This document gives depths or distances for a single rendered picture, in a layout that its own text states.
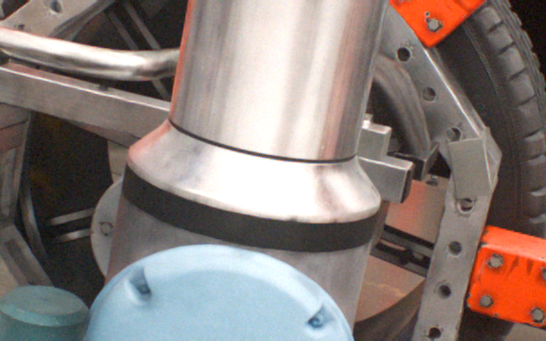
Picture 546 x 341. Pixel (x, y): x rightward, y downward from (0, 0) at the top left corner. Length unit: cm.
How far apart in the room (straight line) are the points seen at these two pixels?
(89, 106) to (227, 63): 54
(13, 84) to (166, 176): 57
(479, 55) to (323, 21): 74
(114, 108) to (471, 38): 39
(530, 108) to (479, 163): 11
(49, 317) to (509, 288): 44
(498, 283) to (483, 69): 21
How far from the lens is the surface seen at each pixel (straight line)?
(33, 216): 139
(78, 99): 104
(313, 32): 49
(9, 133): 110
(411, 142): 102
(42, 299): 122
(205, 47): 51
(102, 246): 111
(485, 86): 123
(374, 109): 176
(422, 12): 114
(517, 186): 124
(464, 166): 115
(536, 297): 118
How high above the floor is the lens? 119
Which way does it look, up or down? 14 degrees down
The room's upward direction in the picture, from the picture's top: 11 degrees clockwise
